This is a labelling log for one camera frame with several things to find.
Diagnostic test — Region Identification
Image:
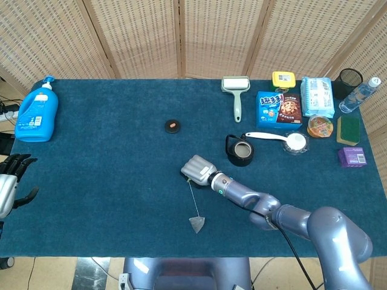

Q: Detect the blue carpet table cover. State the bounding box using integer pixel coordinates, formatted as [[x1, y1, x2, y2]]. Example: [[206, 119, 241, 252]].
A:
[[0, 79, 385, 259]]

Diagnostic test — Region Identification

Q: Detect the yellow lidded green container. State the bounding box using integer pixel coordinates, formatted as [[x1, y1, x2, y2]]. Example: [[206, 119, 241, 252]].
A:
[[271, 71, 297, 93]]

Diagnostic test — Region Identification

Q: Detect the small purple box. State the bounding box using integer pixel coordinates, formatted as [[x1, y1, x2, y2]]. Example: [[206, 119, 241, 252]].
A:
[[337, 147, 368, 169]]

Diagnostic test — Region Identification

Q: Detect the black mesh pen cup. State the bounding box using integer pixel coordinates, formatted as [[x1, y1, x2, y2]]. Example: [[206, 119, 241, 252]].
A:
[[332, 68, 364, 101]]

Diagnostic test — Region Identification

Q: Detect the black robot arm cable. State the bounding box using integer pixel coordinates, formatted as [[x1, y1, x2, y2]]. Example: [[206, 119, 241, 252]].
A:
[[250, 211, 317, 290]]

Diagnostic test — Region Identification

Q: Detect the light blue wet wipes pack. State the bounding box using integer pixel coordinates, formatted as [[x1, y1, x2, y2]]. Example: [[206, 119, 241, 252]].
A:
[[300, 76, 336, 119]]

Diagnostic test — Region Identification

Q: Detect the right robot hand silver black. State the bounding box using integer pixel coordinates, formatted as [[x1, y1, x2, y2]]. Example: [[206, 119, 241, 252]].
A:
[[180, 154, 220, 190]]

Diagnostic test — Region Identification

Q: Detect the woven rattan folding screen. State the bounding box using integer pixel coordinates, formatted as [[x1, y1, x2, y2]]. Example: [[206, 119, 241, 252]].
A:
[[0, 0, 387, 158]]

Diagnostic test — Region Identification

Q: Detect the grey robot torso base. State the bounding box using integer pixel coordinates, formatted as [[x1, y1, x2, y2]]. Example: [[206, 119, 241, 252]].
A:
[[123, 257, 253, 290]]

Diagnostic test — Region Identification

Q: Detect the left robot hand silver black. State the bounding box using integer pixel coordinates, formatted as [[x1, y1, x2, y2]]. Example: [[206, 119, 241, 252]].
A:
[[0, 153, 40, 219]]

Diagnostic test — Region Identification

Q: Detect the black equipment box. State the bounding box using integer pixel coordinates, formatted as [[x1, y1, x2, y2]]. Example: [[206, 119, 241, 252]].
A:
[[0, 131, 15, 156]]

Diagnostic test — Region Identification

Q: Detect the green and yellow sponge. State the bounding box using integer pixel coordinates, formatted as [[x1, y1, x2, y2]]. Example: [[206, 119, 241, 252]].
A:
[[336, 115, 362, 147]]

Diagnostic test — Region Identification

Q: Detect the orange jelly cup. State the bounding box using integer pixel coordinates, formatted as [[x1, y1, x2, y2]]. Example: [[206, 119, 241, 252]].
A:
[[307, 114, 334, 139]]

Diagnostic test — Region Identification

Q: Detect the blue and brown cookie box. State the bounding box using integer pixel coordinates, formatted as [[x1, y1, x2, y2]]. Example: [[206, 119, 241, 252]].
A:
[[256, 91, 304, 131]]

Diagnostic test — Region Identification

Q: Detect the black teapot with handle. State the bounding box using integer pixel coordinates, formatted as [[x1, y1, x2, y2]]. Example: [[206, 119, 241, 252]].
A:
[[225, 134, 255, 167]]

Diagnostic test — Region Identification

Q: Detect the black teapot lid orange knob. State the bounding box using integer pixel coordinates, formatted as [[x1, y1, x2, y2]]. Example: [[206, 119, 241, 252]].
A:
[[164, 119, 183, 135]]

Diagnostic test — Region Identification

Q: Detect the pyramid tea bag with green tag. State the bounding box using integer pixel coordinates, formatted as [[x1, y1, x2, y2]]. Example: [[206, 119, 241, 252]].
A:
[[186, 178, 206, 234]]

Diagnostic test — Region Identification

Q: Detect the clear plastic water bottle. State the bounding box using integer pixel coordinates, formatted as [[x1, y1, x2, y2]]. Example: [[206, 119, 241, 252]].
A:
[[338, 77, 382, 114]]

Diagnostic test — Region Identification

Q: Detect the pale green lint roller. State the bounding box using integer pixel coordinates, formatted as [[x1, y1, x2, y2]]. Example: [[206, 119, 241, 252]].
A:
[[221, 76, 252, 123]]

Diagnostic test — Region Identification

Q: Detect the white handled steel wool brush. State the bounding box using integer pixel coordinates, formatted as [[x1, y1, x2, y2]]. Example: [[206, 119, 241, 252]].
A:
[[244, 132, 310, 156]]

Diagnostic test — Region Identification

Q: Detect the blue detergent pump bottle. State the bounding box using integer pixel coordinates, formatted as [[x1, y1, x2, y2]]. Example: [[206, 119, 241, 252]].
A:
[[14, 76, 59, 143]]

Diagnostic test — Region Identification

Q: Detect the white power strip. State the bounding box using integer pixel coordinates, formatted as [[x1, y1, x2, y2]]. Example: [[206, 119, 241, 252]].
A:
[[0, 102, 21, 122]]

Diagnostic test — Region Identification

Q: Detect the black caster wheel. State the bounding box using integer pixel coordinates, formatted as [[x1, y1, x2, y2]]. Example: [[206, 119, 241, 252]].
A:
[[0, 256, 15, 271]]

